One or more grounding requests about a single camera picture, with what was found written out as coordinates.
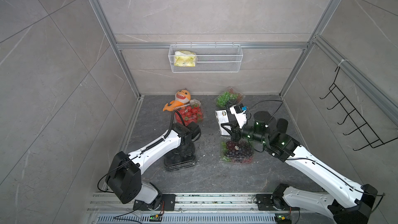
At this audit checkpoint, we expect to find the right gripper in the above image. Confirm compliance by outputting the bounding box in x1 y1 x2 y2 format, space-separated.
221 120 266 146

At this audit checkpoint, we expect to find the white sticker sheet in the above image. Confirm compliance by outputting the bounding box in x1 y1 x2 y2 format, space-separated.
215 110 230 136

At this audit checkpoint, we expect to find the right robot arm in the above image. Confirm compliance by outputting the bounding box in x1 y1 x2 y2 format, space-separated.
219 108 378 224

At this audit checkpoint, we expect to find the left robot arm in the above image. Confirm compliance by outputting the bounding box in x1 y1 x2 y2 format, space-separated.
105 122 201 208

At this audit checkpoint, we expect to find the black fruit box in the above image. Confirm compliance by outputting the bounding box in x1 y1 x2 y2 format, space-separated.
164 142 197 172

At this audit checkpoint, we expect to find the green grape box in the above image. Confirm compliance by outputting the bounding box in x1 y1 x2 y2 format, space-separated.
215 87 245 109

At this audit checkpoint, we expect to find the purple grape box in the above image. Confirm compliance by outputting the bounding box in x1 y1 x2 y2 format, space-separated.
221 140 254 163

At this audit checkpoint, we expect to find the strawberry box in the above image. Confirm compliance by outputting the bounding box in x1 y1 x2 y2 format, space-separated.
174 99 204 126

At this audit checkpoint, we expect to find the black oval object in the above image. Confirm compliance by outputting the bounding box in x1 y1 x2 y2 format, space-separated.
276 118 289 134

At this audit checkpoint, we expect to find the orange shark plush toy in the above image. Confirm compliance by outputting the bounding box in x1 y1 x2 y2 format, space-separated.
163 89 191 112

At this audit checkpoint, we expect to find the yellow packet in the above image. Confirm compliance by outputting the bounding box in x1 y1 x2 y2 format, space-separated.
174 50 198 67

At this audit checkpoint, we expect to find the black hook rack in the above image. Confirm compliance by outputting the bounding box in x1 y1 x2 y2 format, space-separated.
319 66 398 151

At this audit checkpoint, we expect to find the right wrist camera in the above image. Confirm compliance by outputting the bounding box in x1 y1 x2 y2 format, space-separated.
230 104 247 129

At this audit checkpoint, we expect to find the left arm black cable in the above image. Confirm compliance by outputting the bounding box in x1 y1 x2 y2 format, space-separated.
97 110 187 224

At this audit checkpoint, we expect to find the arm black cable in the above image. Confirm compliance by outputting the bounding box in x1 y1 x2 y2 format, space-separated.
245 99 386 214
97 110 187 224

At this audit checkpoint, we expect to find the white wire basket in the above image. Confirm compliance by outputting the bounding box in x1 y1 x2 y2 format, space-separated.
168 44 243 73

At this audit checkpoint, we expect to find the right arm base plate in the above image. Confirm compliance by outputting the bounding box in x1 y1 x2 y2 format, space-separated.
254 194 300 211

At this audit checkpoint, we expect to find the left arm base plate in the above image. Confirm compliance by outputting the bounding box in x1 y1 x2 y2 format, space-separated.
133 194 176 211

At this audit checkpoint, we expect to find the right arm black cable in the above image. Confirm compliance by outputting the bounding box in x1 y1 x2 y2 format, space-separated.
245 99 386 214

